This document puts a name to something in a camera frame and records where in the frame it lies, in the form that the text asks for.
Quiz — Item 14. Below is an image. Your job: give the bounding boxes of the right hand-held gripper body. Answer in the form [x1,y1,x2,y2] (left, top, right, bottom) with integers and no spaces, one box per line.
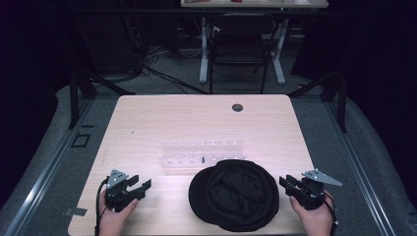
[292,168,343,211]

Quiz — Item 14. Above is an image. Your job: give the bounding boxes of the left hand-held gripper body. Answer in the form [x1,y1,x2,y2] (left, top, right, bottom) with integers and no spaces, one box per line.
[103,168,147,213]

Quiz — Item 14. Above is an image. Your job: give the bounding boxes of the person's left hand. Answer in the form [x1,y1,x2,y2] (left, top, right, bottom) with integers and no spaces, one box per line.
[97,191,140,236]

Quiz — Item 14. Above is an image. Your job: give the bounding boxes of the person's right hand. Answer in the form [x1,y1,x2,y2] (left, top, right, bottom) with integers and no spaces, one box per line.
[289,191,334,236]

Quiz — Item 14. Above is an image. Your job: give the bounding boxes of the grey tape strip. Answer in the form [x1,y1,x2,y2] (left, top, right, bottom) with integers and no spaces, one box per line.
[63,206,89,217]

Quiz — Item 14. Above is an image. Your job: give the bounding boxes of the black cloth hat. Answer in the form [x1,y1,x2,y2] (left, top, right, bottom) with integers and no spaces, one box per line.
[188,158,280,233]

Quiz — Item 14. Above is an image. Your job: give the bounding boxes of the clear acrylic rack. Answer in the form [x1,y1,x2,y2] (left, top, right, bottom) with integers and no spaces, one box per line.
[158,140,246,170]

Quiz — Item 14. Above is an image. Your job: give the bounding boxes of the black metal stand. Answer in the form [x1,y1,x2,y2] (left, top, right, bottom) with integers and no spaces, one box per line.
[287,71,348,134]
[68,64,136,130]

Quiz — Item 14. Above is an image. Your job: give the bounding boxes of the white-legged desk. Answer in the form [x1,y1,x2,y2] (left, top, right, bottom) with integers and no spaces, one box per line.
[180,0,329,86]

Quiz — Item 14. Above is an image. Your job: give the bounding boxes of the black chair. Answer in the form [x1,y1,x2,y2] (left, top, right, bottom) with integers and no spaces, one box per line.
[208,13,277,95]

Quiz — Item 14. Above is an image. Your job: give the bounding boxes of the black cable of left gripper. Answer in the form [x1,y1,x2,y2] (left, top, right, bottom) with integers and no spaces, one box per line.
[93,178,110,236]

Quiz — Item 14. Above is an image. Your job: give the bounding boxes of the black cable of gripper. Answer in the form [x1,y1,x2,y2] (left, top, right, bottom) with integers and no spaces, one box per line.
[324,191,339,236]
[93,178,110,236]

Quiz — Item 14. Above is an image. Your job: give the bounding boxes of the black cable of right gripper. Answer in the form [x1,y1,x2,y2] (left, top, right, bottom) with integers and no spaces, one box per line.
[324,191,339,236]

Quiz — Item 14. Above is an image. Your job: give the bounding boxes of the aluminium floor rail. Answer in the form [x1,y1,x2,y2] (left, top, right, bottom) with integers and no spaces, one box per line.
[2,97,96,236]
[323,97,397,236]

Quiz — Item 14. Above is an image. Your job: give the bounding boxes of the black floor cables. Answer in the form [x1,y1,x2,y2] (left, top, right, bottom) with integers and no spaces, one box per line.
[143,45,209,95]

